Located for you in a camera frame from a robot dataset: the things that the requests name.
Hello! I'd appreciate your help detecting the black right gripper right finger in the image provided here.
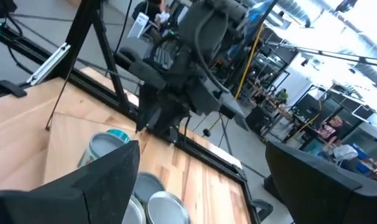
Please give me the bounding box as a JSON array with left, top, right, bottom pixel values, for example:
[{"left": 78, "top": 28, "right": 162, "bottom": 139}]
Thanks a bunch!
[{"left": 265, "top": 141, "right": 377, "bottom": 224}]

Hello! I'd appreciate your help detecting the black equipment case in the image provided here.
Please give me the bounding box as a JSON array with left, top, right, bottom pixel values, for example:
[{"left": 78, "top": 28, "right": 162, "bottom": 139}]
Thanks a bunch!
[{"left": 244, "top": 105, "right": 272, "bottom": 136}]

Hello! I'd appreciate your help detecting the black aluminium table frame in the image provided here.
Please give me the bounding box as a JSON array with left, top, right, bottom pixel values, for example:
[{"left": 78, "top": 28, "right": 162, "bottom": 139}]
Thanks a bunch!
[{"left": 0, "top": 0, "right": 275, "bottom": 224}]

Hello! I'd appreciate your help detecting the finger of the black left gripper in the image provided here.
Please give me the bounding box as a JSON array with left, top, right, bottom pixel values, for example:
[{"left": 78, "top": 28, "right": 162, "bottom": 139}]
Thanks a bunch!
[
  {"left": 196, "top": 79, "right": 250, "bottom": 130},
  {"left": 128, "top": 60, "right": 167, "bottom": 91}
]

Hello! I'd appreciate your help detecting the person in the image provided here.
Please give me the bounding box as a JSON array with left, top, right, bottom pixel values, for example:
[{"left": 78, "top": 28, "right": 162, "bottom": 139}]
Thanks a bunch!
[
  {"left": 144, "top": 0, "right": 174, "bottom": 32},
  {"left": 319, "top": 114, "right": 347, "bottom": 150}
]

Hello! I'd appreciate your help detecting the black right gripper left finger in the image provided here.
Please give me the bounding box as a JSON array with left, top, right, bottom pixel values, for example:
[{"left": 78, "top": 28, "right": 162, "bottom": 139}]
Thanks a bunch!
[{"left": 0, "top": 140, "right": 141, "bottom": 224}]

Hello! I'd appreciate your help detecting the black computer mouse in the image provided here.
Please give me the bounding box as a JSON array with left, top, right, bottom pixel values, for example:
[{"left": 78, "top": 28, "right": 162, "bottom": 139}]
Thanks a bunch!
[{"left": 118, "top": 46, "right": 142, "bottom": 63}]

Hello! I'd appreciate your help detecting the white air purifier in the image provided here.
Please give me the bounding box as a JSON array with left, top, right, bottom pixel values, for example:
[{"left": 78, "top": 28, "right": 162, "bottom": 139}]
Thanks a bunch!
[{"left": 128, "top": 12, "right": 149, "bottom": 40}]

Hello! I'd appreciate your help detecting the yellow hanging cable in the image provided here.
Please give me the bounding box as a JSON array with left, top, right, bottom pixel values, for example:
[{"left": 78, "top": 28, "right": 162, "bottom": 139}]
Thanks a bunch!
[{"left": 234, "top": 24, "right": 266, "bottom": 100}]

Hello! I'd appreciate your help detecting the black keyboard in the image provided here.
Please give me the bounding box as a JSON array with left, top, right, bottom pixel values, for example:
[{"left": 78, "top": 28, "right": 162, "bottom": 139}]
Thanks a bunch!
[{"left": 144, "top": 40, "right": 177, "bottom": 71}]

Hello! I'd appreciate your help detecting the monitor with blue screen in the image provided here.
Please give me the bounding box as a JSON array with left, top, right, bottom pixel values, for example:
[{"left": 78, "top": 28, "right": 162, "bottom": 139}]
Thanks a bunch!
[{"left": 235, "top": 0, "right": 279, "bottom": 60}]

